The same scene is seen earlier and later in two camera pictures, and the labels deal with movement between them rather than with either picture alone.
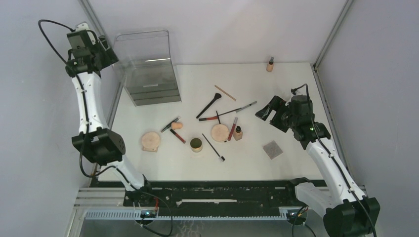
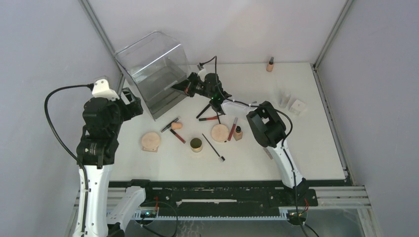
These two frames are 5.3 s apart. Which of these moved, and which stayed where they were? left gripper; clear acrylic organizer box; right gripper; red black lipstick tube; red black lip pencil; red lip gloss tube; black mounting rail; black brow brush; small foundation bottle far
Moved: clear acrylic organizer box; right gripper; left gripper
Stayed: black brow brush; small foundation bottle far; red black lipstick tube; black mounting rail; red lip gloss tube; red black lip pencil
